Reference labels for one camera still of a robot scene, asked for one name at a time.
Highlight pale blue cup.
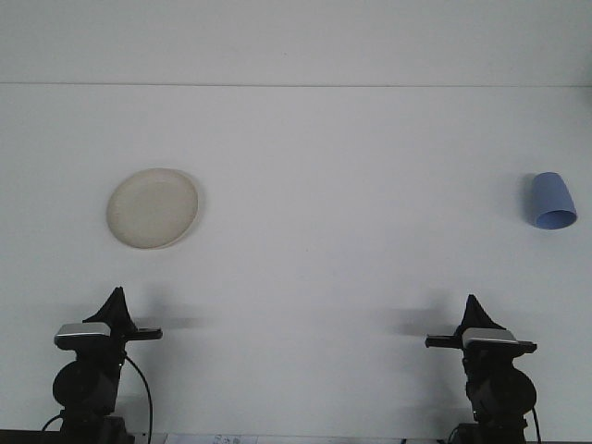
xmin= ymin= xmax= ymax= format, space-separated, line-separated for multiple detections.
xmin=526 ymin=171 xmax=579 ymax=231

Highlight pale round plate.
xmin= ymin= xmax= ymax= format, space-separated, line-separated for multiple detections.
xmin=105 ymin=166 xmax=205 ymax=251

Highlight grey camera box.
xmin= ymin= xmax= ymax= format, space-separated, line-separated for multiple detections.
xmin=462 ymin=327 xmax=519 ymax=351
xmin=54 ymin=323 xmax=113 ymax=351

